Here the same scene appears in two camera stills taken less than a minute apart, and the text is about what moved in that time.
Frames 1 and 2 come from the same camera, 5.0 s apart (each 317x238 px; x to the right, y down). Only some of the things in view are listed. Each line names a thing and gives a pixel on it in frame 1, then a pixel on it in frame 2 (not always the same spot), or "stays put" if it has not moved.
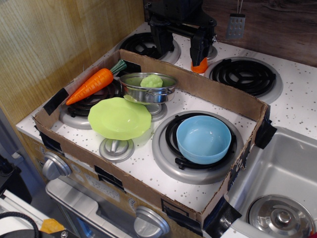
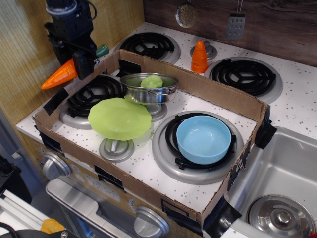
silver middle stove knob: x=158 y=111 stays put
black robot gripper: x=181 y=17 to x=71 y=29
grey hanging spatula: x=236 y=26 stays put
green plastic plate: x=120 y=118 stays put
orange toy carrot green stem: x=122 y=64 to x=68 y=71
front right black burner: x=169 y=159 stays put
